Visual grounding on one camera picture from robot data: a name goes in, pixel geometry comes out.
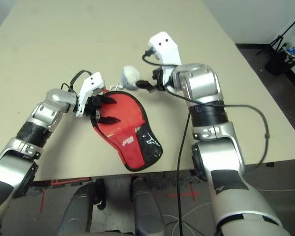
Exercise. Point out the small black block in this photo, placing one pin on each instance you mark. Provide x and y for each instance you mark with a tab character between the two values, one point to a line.
270	164

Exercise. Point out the red black paddle case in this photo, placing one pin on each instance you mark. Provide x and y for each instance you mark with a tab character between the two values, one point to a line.
130	152

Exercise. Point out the red floor tape cross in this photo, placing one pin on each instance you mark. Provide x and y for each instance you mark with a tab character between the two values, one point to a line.
192	194

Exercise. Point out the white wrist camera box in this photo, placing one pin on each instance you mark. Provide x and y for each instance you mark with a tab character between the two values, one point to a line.
92	82
167	49

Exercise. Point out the black tripod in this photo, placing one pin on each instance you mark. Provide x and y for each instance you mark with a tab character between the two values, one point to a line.
278	38

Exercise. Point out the grey right robot leg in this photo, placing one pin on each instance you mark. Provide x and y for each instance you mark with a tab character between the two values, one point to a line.
147	211

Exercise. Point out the grey robot leg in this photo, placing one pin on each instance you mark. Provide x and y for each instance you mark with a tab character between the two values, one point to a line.
76	211
147	211

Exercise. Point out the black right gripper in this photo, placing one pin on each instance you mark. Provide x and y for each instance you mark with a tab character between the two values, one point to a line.
159	79

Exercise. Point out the grey left robot leg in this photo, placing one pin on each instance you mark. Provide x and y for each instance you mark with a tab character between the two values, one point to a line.
76	211

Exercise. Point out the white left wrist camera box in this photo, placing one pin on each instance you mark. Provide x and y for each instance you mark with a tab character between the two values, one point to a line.
92	82

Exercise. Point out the white ball pouch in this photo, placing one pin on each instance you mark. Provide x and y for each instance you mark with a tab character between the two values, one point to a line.
130	76

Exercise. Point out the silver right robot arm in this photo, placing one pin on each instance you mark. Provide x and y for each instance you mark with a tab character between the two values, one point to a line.
206	83

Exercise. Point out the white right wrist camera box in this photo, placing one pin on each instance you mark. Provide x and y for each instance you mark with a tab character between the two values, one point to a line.
167	49

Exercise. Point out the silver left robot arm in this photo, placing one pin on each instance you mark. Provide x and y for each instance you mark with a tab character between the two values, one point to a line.
49	110

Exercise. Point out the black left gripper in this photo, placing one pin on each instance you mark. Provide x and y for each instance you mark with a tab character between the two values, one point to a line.
93	107

